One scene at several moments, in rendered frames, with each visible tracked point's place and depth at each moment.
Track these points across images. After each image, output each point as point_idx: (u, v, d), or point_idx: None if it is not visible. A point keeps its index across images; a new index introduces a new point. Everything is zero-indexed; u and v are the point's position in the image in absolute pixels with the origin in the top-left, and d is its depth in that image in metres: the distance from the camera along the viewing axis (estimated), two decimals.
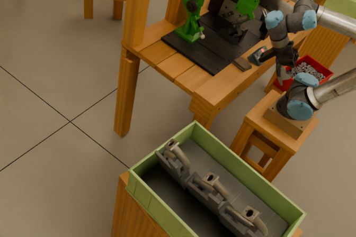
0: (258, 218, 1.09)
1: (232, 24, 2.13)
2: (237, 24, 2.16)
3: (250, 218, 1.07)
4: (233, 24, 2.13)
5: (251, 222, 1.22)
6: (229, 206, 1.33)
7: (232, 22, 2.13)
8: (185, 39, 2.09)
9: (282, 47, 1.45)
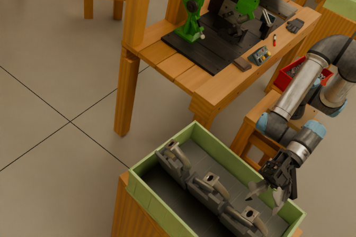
0: (258, 218, 1.09)
1: None
2: (237, 24, 2.16)
3: (250, 218, 1.07)
4: None
5: (251, 222, 1.22)
6: (229, 206, 1.33)
7: None
8: (185, 39, 2.09)
9: None
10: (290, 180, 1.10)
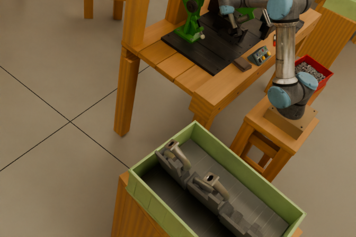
0: None
1: None
2: (237, 24, 2.16)
3: None
4: None
5: None
6: (234, 26, 2.12)
7: None
8: (185, 39, 2.09)
9: None
10: None
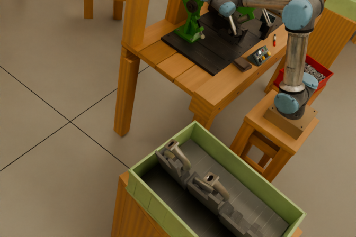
0: None
1: None
2: (237, 24, 2.16)
3: None
4: None
5: None
6: (236, 33, 2.13)
7: None
8: (185, 39, 2.09)
9: None
10: None
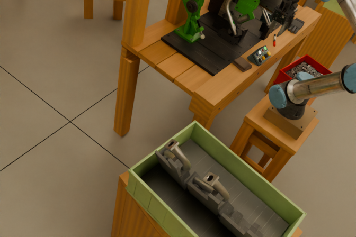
0: None
1: None
2: (237, 24, 2.16)
3: None
4: None
5: (230, 12, 2.12)
6: (236, 33, 2.13)
7: None
8: (185, 39, 2.09)
9: None
10: (293, 12, 1.52)
